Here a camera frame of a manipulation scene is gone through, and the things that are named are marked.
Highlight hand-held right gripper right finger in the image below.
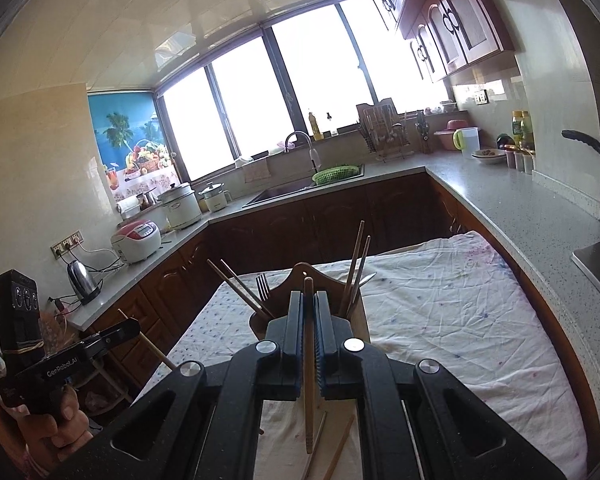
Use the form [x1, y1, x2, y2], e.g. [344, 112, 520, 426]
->
[315, 290, 569, 480]

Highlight paper towel roll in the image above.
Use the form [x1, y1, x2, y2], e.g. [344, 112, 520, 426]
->
[115, 195, 141, 221]

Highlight kitchen sink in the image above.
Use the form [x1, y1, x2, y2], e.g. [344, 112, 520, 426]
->
[241, 162, 367, 209]

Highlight wooden base cabinets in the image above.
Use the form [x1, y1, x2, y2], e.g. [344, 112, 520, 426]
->
[77, 172, 600, 461]

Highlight curved sink faucet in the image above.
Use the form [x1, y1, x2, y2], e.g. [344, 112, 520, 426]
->
[283, 130, 322, 174]

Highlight yellow oil bottles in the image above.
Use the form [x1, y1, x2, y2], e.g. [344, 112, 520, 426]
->
[510, 109, 536, 151]

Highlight wooden utensil holder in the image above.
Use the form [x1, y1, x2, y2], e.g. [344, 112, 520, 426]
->
[247, 262, 372, 342]

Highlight black wok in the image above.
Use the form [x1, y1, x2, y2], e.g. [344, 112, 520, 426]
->
[560, 129, 600, 164]

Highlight white and red rice cooker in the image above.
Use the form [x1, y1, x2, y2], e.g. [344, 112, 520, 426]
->
[110, 219, 162, 265]

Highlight wall socket strip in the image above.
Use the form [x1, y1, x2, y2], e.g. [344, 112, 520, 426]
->
[49, 229, 84, 261]

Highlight wooden upper cabinets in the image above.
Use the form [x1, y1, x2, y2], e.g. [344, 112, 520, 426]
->
[354, 0, 517, 84]

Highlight row of spice jars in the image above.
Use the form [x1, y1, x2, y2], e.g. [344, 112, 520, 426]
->
[504, 144, 536, 176]

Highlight tropical fruit wall poster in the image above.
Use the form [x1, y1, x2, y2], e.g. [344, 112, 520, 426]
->
[87, 90, 179, 207]

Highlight white plate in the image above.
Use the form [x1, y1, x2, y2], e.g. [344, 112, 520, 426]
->
[470, 148, 507, 166]

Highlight white slow cooker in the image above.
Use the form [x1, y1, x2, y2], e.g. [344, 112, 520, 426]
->
[158, 183, 202, 231]

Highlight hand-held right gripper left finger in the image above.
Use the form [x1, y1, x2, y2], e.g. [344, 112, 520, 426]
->
[47, 290, 305, 480]

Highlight green plastic basket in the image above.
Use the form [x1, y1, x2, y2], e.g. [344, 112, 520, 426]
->
[312, 164, 361, 186]

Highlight person's left hand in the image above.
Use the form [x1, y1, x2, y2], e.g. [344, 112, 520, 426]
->
[16, 385, 94, 477]

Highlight white dishcloth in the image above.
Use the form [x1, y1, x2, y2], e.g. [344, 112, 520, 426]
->
[243, 158, 273, 184]

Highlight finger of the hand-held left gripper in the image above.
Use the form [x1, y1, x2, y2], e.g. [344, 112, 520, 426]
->
[84, 318, 142, 353]

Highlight white floral tablecloth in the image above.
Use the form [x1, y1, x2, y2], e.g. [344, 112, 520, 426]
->
[169, 231, 589, 480]

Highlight kitchen window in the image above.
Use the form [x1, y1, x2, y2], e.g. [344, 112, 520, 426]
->
[154, 0, 453, 182]

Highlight steel electric kettle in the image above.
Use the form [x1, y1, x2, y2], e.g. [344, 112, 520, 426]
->
[66, 259, 104, 306]

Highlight small white electric pot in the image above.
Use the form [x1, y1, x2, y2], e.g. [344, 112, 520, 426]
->
[198, 182, 231, 213]

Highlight black device with round buttons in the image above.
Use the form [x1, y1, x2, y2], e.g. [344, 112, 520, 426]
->
[0, 269, 47, 362]

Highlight green and white pitcher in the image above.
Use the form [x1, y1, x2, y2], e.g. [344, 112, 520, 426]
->
[452, 127, 481, 154]

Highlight yellow dish soap bottle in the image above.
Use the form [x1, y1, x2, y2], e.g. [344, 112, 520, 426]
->
[307, 109, 325, 141]

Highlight pink plastic basin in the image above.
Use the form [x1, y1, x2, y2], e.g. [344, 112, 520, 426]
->
[433, 119, 469, 152]

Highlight dish drying rack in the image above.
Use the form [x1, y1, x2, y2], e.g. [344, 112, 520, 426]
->
[355, 102, 416, 162]

